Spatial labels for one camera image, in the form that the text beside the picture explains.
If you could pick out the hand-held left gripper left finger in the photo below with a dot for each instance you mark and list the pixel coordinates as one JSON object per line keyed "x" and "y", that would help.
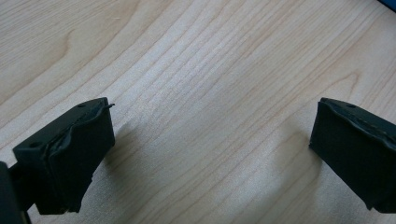
{"x": 71, "y": 155}

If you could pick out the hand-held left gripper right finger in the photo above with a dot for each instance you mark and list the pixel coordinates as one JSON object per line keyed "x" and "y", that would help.
{"x": 355, "y": 155}

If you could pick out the dark blue object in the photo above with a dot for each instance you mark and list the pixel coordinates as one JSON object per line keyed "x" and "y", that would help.
{"x": 390, "y": 3}

